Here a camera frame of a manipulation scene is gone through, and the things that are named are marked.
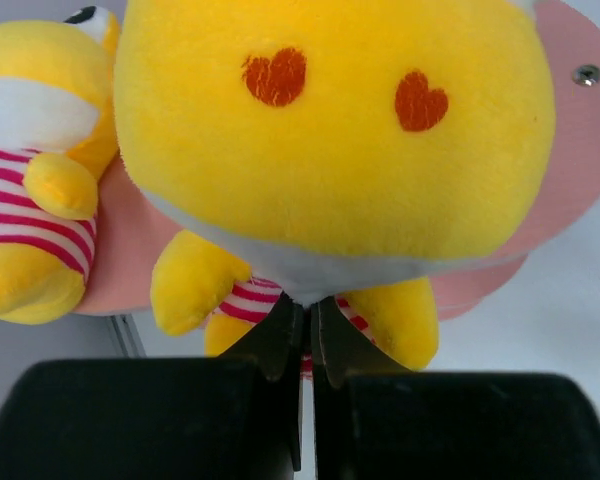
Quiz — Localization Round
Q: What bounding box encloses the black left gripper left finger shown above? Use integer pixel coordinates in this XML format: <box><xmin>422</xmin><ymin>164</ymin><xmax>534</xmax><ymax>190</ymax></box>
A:
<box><xmin>0</xmin><ymin>296</ymin><xmax>303</xmax><ymax>480</ymax></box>

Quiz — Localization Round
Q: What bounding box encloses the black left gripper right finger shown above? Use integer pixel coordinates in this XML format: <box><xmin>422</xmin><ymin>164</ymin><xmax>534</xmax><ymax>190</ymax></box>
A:
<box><xmin>310</xmin><ymin>298</ymin><xmax>600</xmax><ymax>479</ymax></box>

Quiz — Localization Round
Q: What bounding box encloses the yellow frog plush toy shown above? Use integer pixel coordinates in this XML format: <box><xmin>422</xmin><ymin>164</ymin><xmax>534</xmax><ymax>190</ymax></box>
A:
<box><xmin>114</xmin><ymin>1</ymin><xmax>555</xmax><ymax>370</ymax></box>

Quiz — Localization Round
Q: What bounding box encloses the pink three-tier toy shelf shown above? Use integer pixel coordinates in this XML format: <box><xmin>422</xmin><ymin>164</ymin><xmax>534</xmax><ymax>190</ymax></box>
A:
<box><xmin>76</xmin><ymin>1</ymin><xmax>600</xmax><ymax>320</ymax></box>

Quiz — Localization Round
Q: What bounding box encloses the aluminium corner post left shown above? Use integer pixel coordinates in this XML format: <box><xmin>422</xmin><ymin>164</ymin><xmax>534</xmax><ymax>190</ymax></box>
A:
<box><xmin>107</xmin><ymin>314</ymin><xmax>146</xmax><ymax>359</ymax></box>

